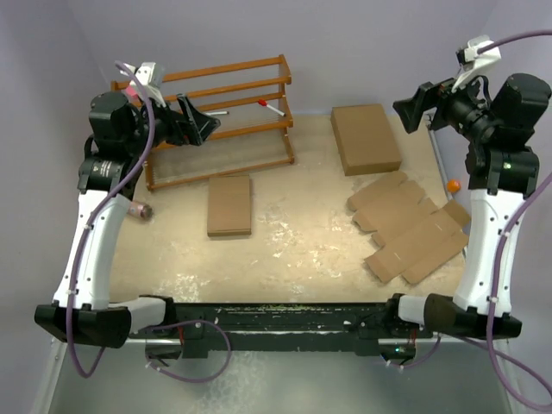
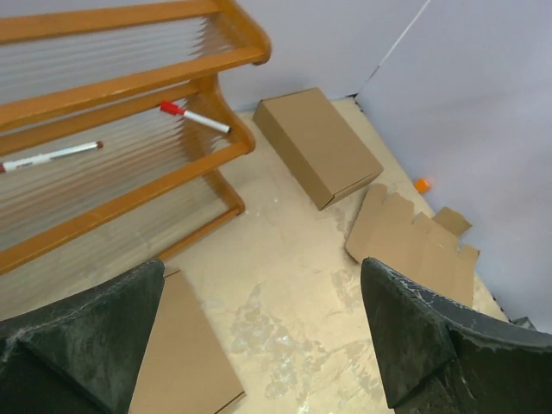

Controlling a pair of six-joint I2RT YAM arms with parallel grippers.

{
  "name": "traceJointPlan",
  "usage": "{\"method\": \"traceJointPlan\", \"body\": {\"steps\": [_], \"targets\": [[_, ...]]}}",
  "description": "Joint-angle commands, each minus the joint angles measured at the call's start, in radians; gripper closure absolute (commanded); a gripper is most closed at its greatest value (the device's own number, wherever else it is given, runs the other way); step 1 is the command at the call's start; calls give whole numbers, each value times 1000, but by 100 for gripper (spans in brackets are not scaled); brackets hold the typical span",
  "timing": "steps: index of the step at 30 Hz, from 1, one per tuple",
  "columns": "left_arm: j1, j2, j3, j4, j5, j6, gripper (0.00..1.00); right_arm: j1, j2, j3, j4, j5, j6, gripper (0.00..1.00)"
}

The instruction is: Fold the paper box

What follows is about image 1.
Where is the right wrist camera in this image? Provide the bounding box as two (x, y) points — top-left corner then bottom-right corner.
(452, 35), (501, 92)

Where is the large closed cardboard box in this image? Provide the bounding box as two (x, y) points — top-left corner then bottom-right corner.
(330, 104), (402, 176)

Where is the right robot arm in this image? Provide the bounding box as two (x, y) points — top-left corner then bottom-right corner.
(383, 73), (551, 340)

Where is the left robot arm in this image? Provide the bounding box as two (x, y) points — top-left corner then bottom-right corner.
(34, 91), (221, 348)

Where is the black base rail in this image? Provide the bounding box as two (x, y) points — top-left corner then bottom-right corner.
(134, 302), (432, 360)

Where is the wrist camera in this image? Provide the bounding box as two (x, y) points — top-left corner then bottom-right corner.
(452, 35), (501, 92)
(133, 62), (166, 101)

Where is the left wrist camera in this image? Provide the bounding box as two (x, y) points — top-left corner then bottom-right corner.
(133, 62), (166, 101)

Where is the small closed cardboard box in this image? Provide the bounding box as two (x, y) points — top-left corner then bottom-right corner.
(207, 175), (252, 237)

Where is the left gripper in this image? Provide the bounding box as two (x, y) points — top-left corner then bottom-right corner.
(124, 92), (218, 157)

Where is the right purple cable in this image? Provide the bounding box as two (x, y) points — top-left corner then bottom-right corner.
(383, 28), (552, 411)

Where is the wooden rack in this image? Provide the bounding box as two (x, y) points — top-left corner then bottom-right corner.
(110, 53), (297, 192)

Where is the small pink capped bottle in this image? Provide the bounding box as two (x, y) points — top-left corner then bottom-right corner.
(128, 201), (154, 221)

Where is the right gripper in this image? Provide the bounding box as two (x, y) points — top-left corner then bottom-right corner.
(395, 65), (499, 143)

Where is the red capped marker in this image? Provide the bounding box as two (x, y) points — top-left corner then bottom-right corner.
(258, 99), (285, 117)

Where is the orange ball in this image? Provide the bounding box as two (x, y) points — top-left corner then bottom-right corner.
(446, 179), (461, 193)

